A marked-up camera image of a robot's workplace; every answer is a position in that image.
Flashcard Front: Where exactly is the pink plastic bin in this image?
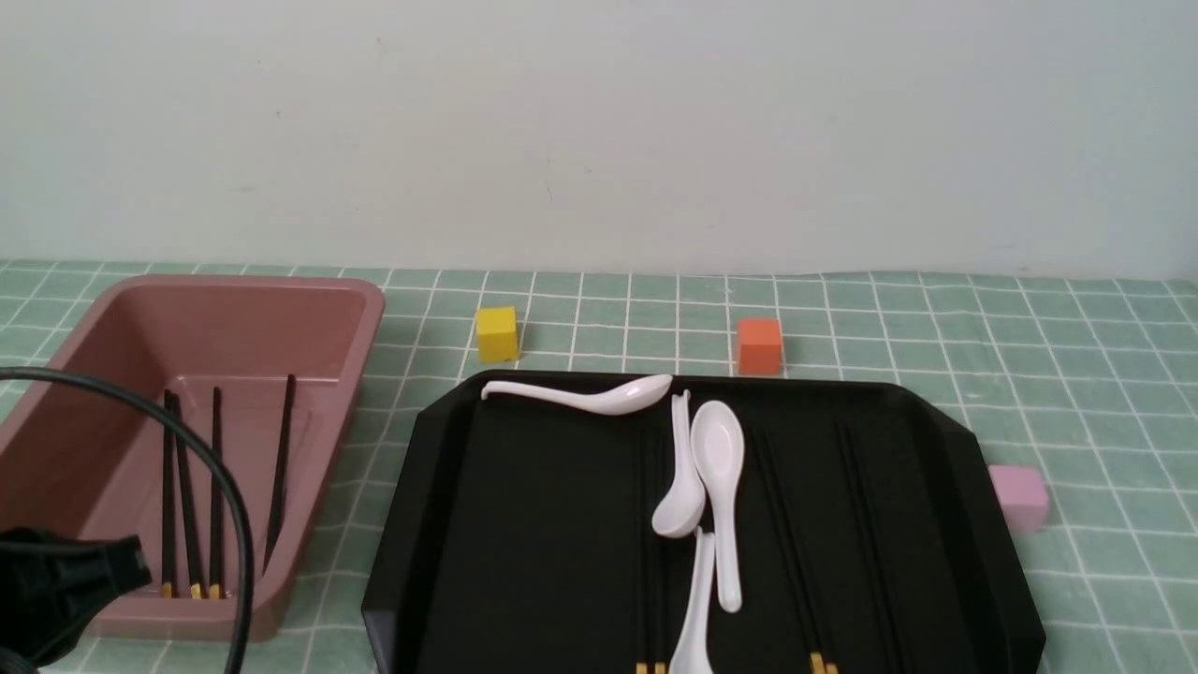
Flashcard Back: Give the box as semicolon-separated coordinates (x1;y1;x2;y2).
1;274;385;640

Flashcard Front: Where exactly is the black cable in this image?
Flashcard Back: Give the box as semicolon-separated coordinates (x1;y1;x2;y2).
0;368;256;674

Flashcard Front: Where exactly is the black chopstick in bin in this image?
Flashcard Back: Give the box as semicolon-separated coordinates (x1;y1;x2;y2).
174;432;205;600
161;427;177;599

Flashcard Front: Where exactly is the white spoon middle right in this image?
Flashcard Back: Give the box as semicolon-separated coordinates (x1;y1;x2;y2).
692;400;746;613

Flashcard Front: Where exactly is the yellow cube block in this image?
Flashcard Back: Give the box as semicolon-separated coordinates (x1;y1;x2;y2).
474;304;520;364

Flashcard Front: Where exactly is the black chopstick in bin left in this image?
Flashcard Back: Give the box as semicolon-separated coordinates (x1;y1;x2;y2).
161;427;177;599

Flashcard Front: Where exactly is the white spoon middle left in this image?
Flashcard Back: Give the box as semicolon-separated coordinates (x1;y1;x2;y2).
651;389;707;540

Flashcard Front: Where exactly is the pink cube block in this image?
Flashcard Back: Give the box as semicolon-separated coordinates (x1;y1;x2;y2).
987;464;1051;534

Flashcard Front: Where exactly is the white spoon bottom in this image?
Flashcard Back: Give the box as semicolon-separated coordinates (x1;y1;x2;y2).
668;526;716;674

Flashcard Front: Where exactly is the black chopstick tray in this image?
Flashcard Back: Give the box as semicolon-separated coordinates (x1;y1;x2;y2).
766;430;840;673
264;374;297;571
633;431;653;673
645;430;668;673
207;387;226;600
752;427;827;673

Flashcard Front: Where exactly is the orange cube block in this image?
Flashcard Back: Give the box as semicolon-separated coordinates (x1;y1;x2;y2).
736;318;783;378

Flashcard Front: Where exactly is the black plastic tray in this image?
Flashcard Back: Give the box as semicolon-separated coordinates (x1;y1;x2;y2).
362;370;1045;673

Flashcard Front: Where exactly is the white spoon top horizontal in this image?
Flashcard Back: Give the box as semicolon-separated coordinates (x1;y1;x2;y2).
480;374;674;417

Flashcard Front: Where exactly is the green checkered tablecloth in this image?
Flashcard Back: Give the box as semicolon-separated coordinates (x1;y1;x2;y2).
1;257;1197;673

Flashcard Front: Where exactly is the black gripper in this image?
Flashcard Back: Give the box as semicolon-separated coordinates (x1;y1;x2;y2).
1;528;153;668

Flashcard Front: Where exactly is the black chopstick in bin right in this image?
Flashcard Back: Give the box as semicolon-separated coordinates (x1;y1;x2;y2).
174;432;205;600

